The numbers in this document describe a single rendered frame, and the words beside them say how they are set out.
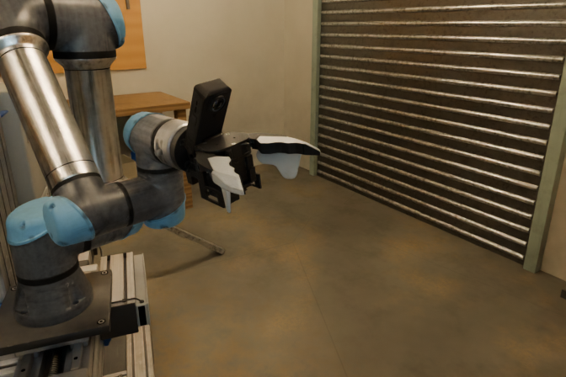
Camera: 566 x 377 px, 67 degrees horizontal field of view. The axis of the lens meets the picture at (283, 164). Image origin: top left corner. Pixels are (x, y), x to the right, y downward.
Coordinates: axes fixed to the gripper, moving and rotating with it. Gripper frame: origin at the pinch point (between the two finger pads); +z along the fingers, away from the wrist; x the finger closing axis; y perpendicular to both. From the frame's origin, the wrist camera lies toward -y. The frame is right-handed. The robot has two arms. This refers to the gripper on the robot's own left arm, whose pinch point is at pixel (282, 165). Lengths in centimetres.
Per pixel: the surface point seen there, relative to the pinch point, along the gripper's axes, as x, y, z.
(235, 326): -55, 133, -103
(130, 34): -132, 11, -300
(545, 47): -231, 28, -32
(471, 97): -232, 60, -69
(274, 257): -113, 141, -136
